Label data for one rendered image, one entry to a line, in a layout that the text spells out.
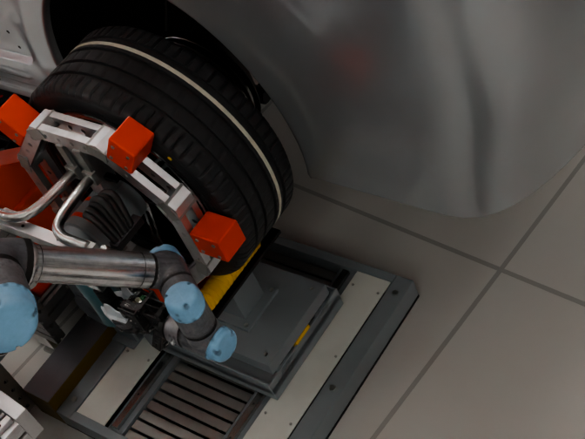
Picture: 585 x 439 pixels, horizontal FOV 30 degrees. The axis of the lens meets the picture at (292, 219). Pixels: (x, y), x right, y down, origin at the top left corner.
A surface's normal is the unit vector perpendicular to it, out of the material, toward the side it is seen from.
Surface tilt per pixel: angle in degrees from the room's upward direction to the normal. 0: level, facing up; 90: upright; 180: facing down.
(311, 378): 0
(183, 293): 0
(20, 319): 86
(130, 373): 0
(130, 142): 35
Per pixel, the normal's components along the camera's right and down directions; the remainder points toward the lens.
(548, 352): -0.30, -0.64
